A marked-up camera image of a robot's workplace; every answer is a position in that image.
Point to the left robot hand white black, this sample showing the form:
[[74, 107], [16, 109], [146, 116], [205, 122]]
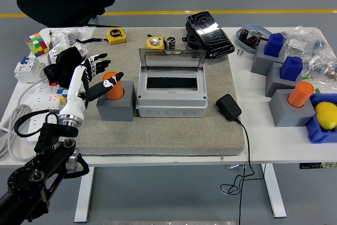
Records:
[[75, 88]]

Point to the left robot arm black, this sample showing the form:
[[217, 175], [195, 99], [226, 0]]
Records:
[[44, 156]]

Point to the orange cylinder battery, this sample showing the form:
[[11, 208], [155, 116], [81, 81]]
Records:
[[300, 94], [116, 92]]

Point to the grey electrical junction box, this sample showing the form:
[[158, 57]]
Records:
[[171, 101]]

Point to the transparent hinged box lid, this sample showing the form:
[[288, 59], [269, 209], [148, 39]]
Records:
[[171, 60]]

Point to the small multicolour puzzle cube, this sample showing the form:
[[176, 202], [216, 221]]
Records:
[[62, 96]]

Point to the black cloth glove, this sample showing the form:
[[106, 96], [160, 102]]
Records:
[[63, 67]]

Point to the white power strip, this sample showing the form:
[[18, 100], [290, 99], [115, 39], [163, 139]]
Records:
[[43, 98]]

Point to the grey block holder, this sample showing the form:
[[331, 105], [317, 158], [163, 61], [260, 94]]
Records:
[[116, 110], [259, 63], [287, 114], [273, 84]]

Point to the clear plastic bag with papers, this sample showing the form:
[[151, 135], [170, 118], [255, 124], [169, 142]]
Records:
[[65, 39]]

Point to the white circuit breaker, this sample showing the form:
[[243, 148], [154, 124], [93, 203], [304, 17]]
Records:
[[26, 70]]

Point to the large multicolour puzzle cube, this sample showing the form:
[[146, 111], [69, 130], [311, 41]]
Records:
[[37, 44]]

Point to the yellow square tape measure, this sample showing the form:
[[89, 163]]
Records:
[[116, 36]]

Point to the black office chair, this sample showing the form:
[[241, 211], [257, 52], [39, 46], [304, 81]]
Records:
[[58, 1]]

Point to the small round yellow tape measure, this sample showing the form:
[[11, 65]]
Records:
[[155, 42]]

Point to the grey-brown table mat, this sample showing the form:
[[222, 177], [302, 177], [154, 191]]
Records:
[[163, 135]]

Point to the black cylinder capacitor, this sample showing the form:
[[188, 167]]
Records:
[[171, 43]]

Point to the white table leg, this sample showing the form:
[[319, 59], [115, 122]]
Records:
[[275, 193], [84, 196]]

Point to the black glossy case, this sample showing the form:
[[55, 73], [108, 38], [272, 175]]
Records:
[[210, 35]]

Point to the black power adapter plug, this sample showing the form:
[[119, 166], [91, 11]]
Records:
[[228, 107]]

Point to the black capacitor in dish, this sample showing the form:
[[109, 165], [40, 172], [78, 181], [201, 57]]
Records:
[[243, 34]]

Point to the blue-grey oval dish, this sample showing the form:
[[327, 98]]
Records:
[[247, 46]]

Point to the brown capacitors pile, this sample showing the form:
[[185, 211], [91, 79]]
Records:
[[252, 40]]

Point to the blue bottle-shaped block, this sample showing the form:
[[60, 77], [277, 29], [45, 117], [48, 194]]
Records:
[[291, 69], [273, 46]]

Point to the clear bags of small parts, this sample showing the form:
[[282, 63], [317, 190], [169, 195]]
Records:
[[316, 51]]

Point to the blue plastic bin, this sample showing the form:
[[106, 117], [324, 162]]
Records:
[[319, 132]]

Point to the yellow lemon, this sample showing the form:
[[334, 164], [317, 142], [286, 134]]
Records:
[[326, 115]]

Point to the table height control panel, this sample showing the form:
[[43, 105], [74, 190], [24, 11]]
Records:
[[316, 165]]

